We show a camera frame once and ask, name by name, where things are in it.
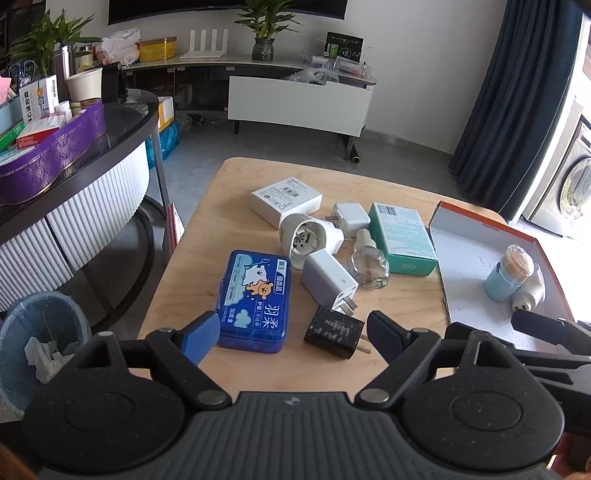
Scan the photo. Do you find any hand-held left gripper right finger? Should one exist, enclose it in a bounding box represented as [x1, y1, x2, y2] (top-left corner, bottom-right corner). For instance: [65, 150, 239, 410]
[355, 310, 514, 410]

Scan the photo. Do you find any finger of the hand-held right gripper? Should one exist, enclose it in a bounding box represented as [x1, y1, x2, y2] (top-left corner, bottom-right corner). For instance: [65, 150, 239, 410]
[511, 309, 591, 356]
[444, 322, 591, 385]

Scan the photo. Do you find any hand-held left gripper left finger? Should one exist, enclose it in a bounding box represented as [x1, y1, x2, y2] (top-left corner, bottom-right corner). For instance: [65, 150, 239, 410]
[74, 311, 232, 411]

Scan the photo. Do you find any black charger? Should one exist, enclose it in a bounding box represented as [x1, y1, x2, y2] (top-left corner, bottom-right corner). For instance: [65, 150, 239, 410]
[303, 304, 373, 361]

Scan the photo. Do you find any white charger with prongs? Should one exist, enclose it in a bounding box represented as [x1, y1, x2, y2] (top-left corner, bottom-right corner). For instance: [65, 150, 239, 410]
[300, 249, 360, 317]

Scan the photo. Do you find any orange-rimmed cardboard box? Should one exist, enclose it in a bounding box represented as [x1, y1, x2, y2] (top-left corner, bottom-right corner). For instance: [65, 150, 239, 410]
[428, 200, 576, 352]

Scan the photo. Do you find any teal cardboard box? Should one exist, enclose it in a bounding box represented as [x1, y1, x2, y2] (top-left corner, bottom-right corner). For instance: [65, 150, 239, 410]
[368, 201, 439, 278]

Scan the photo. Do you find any white round plug adapter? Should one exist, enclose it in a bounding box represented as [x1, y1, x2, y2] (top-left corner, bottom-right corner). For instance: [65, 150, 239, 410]
[279, 213, 346, 271]

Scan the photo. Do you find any white cardboard box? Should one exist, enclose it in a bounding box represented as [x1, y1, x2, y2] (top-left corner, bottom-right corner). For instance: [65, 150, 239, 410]
[250, 176, 323, 229]

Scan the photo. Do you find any white plug-in device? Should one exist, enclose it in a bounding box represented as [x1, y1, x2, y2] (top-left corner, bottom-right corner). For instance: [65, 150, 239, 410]
[510, 265, 547, 314]

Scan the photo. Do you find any blue toothpick holder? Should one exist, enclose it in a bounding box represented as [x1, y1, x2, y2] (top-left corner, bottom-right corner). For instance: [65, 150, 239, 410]
[483, 244, 536, 304]

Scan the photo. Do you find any clear glass bottle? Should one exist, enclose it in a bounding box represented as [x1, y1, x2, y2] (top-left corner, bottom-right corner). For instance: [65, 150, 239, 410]
[346, 228, 391, 291]

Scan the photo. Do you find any red notebook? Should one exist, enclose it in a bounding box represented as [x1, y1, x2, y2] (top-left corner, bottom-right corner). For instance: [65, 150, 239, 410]
[167, 202, 185, 253]

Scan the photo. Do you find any small square white charger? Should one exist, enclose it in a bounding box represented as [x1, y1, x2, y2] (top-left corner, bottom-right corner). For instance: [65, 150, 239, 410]
[324, 202, 372, 239]

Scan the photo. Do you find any washing machine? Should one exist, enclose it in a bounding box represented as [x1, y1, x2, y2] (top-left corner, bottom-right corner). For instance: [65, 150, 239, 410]
[521, 99, 591, 239]

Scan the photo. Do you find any crumpled white tissue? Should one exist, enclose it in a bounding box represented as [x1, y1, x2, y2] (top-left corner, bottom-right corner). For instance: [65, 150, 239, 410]
[25, 336, 78, 385]

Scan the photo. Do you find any round white ribbed table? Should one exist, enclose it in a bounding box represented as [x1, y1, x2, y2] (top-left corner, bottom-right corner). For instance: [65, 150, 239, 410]
[0, 89, 170, 334]

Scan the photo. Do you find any trash bin with blue bag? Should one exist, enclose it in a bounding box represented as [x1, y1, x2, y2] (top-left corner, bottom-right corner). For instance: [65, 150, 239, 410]
[0, 290, 93, 422]

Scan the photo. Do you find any blue plastic bag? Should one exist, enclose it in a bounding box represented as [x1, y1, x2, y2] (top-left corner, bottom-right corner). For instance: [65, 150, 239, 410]
[145, 122, 181, 169]

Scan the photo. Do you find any brown cardboard box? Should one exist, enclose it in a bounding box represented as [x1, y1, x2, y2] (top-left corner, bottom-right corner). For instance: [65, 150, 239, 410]
[156, 95, 177, 133]

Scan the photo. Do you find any dark blue curtain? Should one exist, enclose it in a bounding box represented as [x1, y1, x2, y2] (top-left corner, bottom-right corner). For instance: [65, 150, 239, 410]
[447, 0, 585, 223]

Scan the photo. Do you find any purple gift box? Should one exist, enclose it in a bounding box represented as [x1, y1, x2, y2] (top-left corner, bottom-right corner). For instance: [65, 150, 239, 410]
[0, 100, 108, 206]

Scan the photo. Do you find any white television stand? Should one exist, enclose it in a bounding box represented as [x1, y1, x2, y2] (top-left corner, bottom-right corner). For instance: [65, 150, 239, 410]
[124, 54, 380, 162]

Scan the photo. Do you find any red and white medicine box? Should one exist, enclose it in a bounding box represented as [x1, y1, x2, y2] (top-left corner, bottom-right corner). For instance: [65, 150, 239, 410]
[16, 115, 66, 149]

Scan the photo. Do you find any black stand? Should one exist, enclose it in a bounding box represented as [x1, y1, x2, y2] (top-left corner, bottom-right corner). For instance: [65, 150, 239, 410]
[100, 62, 129, 105]

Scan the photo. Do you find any clear plastic bag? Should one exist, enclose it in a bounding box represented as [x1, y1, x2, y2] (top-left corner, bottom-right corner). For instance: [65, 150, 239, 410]
[283, 68, 343, 86]

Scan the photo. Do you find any clear plastic organizer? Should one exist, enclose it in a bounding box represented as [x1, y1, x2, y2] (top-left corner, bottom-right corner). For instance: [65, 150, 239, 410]
[302, 48, 373, 77]

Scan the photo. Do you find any white paper cup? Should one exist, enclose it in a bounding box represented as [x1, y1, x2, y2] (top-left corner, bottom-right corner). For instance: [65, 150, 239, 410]
[65, 67, 103, 103]

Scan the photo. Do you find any white and blue medicine box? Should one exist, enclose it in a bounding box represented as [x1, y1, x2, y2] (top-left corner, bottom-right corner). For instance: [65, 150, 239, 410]
[19, 75, 61, 122]

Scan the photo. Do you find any white router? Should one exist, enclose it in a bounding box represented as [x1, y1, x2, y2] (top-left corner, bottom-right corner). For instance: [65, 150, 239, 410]
[180, 28, 232, 60]

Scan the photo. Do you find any yellow box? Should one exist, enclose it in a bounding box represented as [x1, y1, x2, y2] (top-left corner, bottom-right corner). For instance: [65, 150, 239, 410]
[138, 36, 179, 64]

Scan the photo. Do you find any green and black box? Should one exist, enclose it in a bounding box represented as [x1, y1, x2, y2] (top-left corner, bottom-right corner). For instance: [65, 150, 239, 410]
[322, 31, 365, 61]

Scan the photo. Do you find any potted plant in dark vase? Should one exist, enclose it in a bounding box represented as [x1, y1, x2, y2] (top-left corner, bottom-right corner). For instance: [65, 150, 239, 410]
[233, 0, 297, 62]

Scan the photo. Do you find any white plastic bag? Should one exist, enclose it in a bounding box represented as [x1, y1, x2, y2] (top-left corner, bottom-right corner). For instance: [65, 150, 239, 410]
[100, 28, 142, 66]

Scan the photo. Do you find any metal thermos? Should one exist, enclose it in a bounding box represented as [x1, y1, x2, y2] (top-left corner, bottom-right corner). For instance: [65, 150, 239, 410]
[54, 45, 77, 89]

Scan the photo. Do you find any black television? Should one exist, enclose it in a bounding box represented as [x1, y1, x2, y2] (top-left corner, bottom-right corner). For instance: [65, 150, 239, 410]
[107, 0, 348, 27]

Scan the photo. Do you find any leafy green plant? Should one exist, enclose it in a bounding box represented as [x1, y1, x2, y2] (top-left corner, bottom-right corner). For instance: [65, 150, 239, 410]
[8, 8, 103, 77]

